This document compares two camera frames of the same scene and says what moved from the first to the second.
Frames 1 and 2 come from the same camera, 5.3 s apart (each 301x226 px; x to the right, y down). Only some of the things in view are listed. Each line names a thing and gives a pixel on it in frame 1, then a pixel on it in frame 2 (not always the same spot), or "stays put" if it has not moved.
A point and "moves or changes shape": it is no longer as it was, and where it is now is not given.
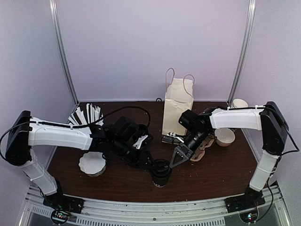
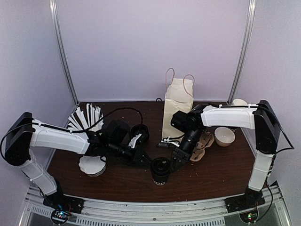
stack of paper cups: [239, 103] stays put
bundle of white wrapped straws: [92, 115] stays put
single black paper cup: [159, 182] moves or changes shape
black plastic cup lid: [162, 167] stays put
